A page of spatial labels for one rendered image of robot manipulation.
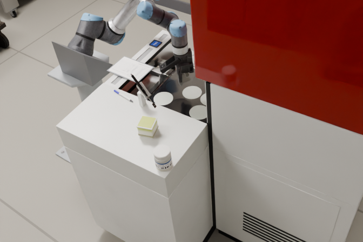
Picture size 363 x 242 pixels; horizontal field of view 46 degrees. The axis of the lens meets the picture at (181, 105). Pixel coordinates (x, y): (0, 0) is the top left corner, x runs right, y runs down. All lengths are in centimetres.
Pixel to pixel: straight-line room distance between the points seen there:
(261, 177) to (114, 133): 71
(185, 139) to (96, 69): 80
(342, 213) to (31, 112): 261
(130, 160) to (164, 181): 18
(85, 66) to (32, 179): 114
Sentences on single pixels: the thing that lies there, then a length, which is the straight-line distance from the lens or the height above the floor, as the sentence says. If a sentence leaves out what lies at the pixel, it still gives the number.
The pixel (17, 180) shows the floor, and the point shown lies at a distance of 327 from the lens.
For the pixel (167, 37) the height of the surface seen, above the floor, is 96.
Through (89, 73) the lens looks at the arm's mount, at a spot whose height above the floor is 91.
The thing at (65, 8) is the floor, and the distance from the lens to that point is 499.
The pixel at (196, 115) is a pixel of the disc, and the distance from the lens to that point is 207.
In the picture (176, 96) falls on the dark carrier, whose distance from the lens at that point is 218.
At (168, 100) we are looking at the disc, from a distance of 217.
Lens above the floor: 237
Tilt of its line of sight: 44 degrees down
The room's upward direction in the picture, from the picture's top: 6 degrees counter-clockwise
